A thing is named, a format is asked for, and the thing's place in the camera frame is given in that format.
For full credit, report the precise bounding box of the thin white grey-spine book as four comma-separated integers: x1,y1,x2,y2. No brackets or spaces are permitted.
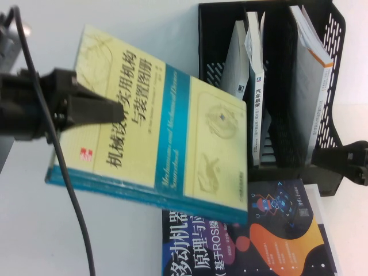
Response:
221,20,250,101

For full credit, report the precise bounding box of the dark mobile robot ROS book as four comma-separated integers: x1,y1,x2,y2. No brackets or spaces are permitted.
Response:
160,178,339,276

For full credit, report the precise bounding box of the white book orange stripe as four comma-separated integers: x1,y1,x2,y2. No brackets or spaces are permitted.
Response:
289,5,334,166

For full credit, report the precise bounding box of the white-spine car book teal cover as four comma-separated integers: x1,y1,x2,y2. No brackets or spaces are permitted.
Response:
243,11,266,167

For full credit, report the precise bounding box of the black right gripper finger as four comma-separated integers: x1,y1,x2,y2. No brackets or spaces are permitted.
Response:
343,165,368,186
312,140,368,170

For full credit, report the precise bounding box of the black camera cable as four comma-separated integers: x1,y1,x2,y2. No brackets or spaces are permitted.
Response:
7,5,96,276

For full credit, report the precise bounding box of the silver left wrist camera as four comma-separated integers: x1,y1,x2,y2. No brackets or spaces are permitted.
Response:
0,21,32,75

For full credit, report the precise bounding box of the yellow teal mechanical design book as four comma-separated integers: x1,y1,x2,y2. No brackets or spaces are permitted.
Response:
44,24,250,227

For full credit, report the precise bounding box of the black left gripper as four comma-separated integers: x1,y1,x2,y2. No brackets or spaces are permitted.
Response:
39,67,124,136

